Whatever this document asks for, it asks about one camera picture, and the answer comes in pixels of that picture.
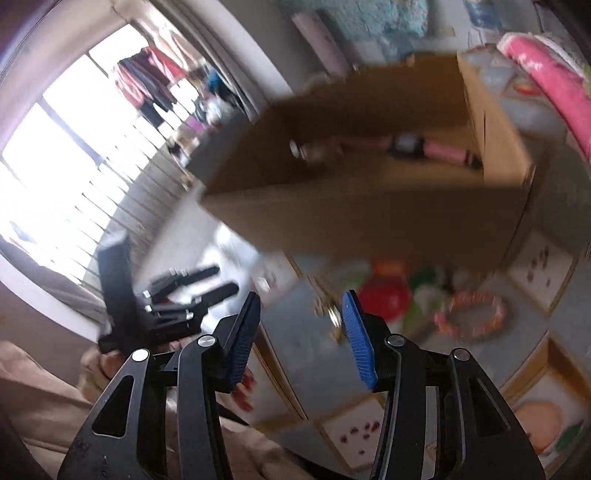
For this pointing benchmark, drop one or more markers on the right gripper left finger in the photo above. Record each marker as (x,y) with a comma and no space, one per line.
(236,334)

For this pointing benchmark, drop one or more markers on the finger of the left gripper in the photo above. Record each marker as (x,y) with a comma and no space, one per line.
(189,277)
(215,296)

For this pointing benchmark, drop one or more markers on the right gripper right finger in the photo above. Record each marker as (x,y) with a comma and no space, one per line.
(368,335)

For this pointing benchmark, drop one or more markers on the pink strap digital watch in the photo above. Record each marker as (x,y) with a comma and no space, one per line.
(404,146)

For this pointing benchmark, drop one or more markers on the person's left hand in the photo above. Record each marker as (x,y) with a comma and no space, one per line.
(97,370)

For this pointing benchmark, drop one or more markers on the floral patterned tablecloth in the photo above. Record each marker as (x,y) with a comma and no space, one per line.
(493,367)

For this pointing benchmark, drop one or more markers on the brown cardboard box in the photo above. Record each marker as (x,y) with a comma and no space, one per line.
(374,206)

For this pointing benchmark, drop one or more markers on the hanging clothes on rack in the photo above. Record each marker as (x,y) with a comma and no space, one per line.
(146,79)

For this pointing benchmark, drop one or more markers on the pink rolled mat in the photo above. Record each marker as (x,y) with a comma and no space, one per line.
(322,42)

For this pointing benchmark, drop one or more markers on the pink blanket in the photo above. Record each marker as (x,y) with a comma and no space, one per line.
(564,83)

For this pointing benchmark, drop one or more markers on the teal floral wall cloth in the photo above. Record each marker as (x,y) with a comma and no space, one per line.
(383,21)

